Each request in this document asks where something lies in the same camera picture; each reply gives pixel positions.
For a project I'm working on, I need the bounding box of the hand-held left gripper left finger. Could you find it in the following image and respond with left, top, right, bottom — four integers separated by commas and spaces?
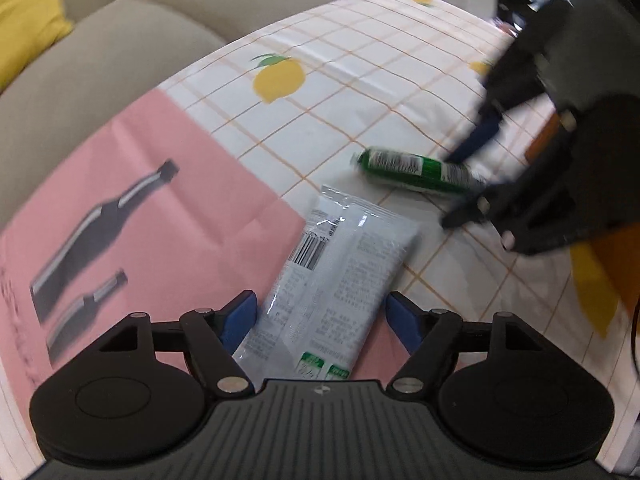
90, 291, 258, 400

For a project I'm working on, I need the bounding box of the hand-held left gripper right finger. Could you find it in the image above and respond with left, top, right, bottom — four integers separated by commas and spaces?
386, 290, 553, 400

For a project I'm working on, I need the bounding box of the orange cardboard box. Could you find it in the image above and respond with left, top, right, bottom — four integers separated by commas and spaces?
525, 112, 640, 339

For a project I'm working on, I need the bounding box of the yellow cushion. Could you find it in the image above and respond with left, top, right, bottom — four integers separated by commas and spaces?
0, 0, 74, 95

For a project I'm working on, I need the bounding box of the pink white printed blanket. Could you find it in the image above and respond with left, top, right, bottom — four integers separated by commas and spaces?
0, 0, 640, 480

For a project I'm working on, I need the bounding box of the beige sofa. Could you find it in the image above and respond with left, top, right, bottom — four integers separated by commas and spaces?
0, 0, 501, 223

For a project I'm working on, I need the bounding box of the green snack packet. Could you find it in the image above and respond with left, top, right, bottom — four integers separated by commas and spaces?
353, 145, 491, 197

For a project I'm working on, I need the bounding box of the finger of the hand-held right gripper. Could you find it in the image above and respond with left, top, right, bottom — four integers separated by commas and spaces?
446, 35, 551, 164
440, 170, 540, 255

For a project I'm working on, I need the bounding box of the white grey snack packet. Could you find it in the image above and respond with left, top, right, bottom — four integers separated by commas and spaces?
231, 183, 421, 382

